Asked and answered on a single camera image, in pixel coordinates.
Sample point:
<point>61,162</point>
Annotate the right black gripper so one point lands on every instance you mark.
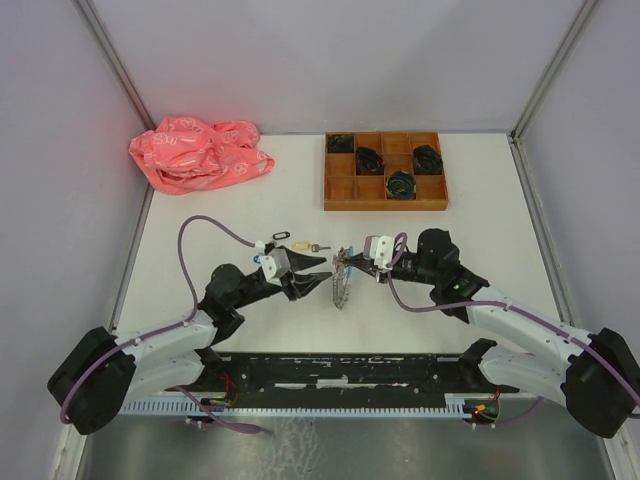
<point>359,261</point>

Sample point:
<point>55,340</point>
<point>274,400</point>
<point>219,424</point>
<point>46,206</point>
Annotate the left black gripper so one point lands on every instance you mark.
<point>295,285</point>

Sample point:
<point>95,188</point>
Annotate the metal key organiser disc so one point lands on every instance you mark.
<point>341,278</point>

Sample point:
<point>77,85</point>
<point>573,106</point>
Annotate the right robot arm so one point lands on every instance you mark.
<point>595,376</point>

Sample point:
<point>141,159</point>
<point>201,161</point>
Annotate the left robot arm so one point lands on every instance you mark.
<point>105,372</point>

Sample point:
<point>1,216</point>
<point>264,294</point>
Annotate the yellow tag key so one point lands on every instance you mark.
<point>304,246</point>

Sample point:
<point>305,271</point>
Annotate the wooden compartment tray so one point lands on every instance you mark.
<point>344,190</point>

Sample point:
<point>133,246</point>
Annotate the blue yellow rolled band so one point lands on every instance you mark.
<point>401,185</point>

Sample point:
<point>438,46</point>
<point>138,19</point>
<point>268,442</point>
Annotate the black rolled band centre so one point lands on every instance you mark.
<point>368,161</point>

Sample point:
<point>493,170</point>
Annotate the black rolled band right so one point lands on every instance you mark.
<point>427,161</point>

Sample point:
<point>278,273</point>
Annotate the black rolled band top-left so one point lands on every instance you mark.
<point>340,143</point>

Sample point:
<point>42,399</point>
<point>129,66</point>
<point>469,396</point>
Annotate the pink plastic bag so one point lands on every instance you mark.
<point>184,155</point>

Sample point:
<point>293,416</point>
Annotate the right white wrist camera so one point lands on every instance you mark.
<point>380,251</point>

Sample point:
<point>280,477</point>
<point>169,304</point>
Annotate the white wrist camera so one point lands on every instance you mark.
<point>380,251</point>
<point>274,262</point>

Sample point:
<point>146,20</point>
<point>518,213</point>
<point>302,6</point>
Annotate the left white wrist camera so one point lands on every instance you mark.
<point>274,262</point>

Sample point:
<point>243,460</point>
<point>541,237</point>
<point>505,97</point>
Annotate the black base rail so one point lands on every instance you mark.
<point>278,380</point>

